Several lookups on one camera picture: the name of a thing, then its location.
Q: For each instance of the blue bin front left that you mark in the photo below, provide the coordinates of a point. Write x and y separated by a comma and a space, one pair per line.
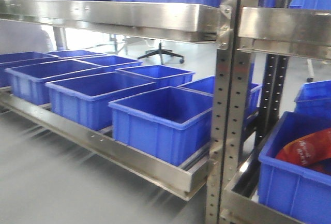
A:
29, 82

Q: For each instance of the blue bin front near post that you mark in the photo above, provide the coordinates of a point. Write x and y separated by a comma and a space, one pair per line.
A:
169, 123

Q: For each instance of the blue bin front middle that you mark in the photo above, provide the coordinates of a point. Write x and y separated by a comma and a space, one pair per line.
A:
84, 100

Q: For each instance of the blue bin with red bag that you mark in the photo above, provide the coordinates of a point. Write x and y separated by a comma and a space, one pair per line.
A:
296, 191

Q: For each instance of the black office chair base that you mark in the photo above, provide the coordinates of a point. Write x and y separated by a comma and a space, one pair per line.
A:
160, 52

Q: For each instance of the stainless steel shelf rack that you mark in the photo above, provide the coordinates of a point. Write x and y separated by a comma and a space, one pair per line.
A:
254, 47

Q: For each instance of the blue bin back row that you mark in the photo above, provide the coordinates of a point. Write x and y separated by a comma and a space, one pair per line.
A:
162, 75

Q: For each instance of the red snack bag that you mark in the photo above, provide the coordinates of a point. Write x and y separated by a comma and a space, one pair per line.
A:
311, 151

